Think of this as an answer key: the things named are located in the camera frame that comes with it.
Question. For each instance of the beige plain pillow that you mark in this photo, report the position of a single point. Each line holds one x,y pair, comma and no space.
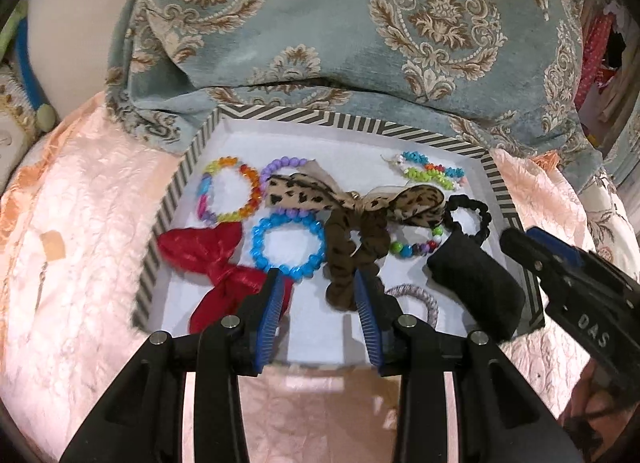
75,33

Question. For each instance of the cream gold patterned quilt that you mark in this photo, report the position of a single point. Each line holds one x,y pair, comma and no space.
12,143

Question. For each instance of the red patterned clothes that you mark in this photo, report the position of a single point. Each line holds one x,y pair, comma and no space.
602,53

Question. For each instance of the striped cardboard box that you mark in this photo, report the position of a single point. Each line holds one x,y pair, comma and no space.
350,163

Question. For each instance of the leopard print bow scrunchie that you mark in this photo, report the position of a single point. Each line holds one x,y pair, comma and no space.
350,238

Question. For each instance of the black fuzzy hair accessory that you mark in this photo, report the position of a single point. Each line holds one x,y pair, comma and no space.
475,283

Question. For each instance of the red fabric bow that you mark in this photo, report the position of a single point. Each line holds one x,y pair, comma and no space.
210,253

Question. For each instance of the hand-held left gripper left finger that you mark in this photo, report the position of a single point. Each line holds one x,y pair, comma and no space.
270,313

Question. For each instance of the blue damask cushion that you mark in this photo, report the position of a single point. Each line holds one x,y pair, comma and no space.
325,18

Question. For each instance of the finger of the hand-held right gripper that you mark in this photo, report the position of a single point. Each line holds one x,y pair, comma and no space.
522,253
557,245

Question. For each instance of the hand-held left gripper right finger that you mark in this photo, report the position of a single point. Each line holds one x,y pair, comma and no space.
367,323

